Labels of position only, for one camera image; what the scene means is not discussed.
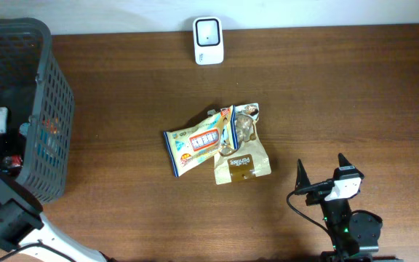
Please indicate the orange small tissue box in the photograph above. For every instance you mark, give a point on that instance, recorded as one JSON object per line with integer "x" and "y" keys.
{"x": 52, "y": 126}

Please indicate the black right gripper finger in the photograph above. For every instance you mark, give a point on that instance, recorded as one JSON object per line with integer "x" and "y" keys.
{"x": 302, "y": 181}
{"x": 344, "y": 164}

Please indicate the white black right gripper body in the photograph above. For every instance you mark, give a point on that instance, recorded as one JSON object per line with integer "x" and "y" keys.
{"x": 318, "y": 196}

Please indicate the dark grey plastic basket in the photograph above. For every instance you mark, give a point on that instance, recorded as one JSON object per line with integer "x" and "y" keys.
{"x": 33, "y": 88}

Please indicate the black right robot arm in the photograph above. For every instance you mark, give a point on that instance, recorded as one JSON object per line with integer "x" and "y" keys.
{"x": 354, "y": 233}

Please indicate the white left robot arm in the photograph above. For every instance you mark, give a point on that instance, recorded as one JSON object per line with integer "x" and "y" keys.
{"x": 25, "y": 229}

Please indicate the red black snack packet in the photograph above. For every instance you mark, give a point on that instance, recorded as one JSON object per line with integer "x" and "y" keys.
{"x": 10, "y": 163}

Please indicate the white barcode scanner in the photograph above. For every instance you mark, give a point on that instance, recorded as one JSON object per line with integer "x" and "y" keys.
{"x": 208, "y": 41}

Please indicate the yellow wet wipes pack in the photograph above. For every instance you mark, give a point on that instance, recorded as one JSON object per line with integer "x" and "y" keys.
{"x": 189, "y": 147}

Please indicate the brown mushroom snack bag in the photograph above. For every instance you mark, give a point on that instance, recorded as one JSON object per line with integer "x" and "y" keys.
{"x": 250, "y": 160}

